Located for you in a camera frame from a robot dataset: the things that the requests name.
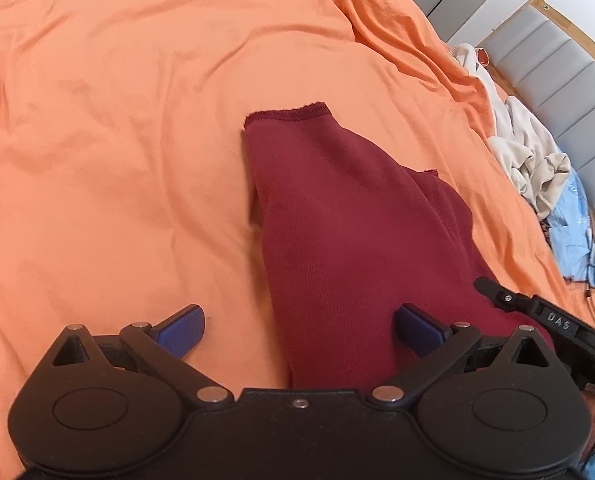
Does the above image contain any dark red knit shirt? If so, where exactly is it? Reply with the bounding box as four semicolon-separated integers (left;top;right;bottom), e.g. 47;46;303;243
242;102;560;391

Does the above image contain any light blue garment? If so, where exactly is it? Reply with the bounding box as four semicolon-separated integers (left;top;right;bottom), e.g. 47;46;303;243
547;170;595;288

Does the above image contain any grey padded headboard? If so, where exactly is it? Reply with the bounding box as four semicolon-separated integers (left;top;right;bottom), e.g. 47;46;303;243
481;0;595;219

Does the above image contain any cream white crumpled garment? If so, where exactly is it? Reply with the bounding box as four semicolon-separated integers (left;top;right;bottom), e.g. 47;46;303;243
450;44;572;220

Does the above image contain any orange bed duvet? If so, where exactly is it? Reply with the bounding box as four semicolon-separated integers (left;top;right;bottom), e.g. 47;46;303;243
0;0;593;479

